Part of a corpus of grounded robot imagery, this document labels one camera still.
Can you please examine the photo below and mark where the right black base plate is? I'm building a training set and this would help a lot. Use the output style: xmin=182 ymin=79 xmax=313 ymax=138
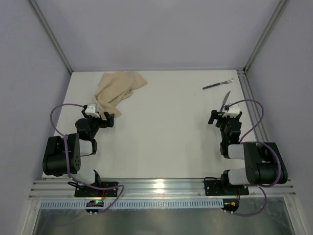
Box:
xmin=203 ymin=177 xmax=249 ymax=196

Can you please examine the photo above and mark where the beige cloth napkin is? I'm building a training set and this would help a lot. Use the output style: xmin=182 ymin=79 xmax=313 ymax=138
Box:
xmin=94 ymin=71 xmax=147 ymax=117

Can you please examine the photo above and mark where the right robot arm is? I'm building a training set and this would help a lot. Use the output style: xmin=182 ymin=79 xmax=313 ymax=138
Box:
xmin=204 ymin=110 xmax=288 ymax=195

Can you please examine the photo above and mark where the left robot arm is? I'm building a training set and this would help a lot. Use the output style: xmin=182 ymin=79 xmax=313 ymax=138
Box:
xmin=43 ymin=110 xmax=114 ymax=189

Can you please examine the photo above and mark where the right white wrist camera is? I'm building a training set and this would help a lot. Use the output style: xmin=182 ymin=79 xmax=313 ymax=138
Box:
xmin=223 ymin=104 xmax=240 ymax=118

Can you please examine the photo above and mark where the right aluminium frame post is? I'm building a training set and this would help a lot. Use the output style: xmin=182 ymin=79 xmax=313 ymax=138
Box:
xmin=243 ymin=0 xmax=290 ymax=73

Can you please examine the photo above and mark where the aluminium frame post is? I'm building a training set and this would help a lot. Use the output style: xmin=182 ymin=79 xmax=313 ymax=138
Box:
xmin=243 ymin=0 xmax=290 ymax=73
xmin=27 ymin=0 xmax=73 ymax=74

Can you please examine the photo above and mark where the slotted grey cable duct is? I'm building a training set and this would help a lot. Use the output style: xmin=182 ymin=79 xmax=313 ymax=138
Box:
xmin=40 ymin=198 xmax=223 ymax=210

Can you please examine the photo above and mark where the aluminium front rail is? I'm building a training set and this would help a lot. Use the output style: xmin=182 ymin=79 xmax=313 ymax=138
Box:
xmin=28 ymin=177 xmax=296 ymax=200

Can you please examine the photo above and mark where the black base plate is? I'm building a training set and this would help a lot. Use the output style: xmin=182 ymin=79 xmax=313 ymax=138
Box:
xmin=74 ymin=180 xmax=119 ymax=198
xmin=203 ymin=177 xmax=249 ymax=196

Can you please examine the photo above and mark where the green handled knife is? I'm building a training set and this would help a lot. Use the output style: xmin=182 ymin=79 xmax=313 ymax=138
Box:
xmin=220 ymin=91 xmax=231 ymax=112

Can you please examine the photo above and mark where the right controller board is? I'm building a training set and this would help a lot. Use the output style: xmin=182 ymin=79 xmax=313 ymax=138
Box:
xmin=222 ymin=199 xmax=240 ymax=213

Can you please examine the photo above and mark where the left aluminium frame post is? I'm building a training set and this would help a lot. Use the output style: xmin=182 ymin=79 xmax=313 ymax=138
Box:
xmin=27 ymin=0 xmax=73 ymax=74

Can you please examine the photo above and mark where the aluminium right side rail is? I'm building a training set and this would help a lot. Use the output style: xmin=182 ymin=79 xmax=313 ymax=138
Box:
xmin=237 ymin=69 xmax=269 ymax=142

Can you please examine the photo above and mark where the aluminium rail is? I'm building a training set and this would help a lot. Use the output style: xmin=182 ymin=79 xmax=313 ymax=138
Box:
xmin=237 ymin=69 xmax=269 ymax=142
xmin=28 ymin=177 xmax=296 ymax=200

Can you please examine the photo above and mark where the controller board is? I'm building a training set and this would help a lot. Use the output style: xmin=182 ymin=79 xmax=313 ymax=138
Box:
xmin=222 ymin=199 xmax=240 ymax=213
xmin=85 ymin=199 xmax=104 ymax=214

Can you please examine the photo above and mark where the green handled fork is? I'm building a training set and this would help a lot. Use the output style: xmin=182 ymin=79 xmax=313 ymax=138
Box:
xmin=202 ymin=78 xmax=234 ymax=90

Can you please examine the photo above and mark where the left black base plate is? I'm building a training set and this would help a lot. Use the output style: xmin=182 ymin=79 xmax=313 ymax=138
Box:
xmin=74 ymin=180 xmax=119 ymax=198

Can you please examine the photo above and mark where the left controller board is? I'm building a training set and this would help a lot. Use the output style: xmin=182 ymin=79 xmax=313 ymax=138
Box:
xmin=85 ymin=199 xmax=104 ymax=214

